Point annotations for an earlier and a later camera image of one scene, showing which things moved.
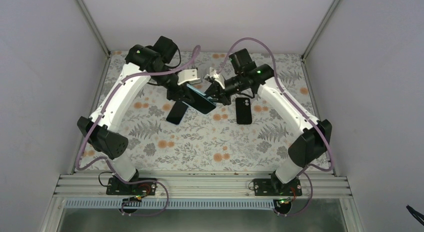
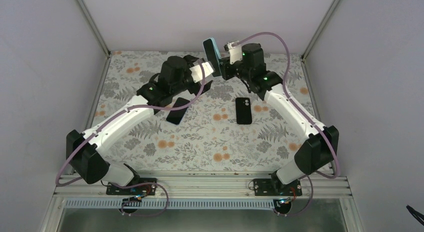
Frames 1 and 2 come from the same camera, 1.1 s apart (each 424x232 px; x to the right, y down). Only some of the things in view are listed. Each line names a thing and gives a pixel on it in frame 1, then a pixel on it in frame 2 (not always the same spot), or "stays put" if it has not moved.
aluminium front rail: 200,186 stays put
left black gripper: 176,95 to 196,89
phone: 202,103 to 213,55
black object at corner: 418,216 stays put
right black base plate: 273,187 stays put
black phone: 177,113 stays put
